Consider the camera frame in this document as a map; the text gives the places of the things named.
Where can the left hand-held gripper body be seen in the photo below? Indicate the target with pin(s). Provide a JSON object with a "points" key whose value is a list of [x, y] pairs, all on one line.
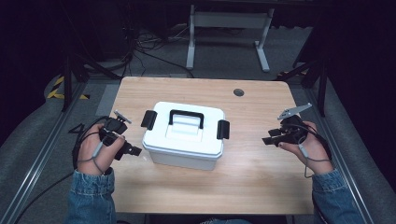
{"points": [[114, 127]]}

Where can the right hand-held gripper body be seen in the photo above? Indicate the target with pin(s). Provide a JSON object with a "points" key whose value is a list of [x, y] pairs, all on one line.
{"points": [[292, 129]]}

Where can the person's left hand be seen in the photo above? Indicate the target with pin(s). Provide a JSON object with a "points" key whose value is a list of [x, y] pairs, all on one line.
{"points": [[96, 149]]}

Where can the person's right hand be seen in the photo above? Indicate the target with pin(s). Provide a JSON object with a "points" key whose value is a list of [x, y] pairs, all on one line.
{"points": [[313, 152]]}

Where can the black tripod stand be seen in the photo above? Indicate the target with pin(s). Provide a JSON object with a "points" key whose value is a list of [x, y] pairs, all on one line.
{"points": [[322, 84], [67, 81]]}

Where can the dark round table grommet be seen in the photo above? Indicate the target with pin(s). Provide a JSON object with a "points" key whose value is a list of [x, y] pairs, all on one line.
{"points": [[238, 92]]}

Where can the yellow and black floor tape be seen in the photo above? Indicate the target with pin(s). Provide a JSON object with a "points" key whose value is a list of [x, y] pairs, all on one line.
{"points": [[56, 92]]}

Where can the person's denim lap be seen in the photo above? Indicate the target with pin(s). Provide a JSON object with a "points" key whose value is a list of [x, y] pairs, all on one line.
{"points": [[224, 221]]}

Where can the grey metal floor rail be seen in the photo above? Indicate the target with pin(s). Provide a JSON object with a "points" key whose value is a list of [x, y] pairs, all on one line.
{"points": [[339, 155], [37, 158]]}

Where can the white metal table frame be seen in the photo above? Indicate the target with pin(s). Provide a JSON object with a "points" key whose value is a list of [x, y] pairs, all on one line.
{"points": [[230, 20]]}

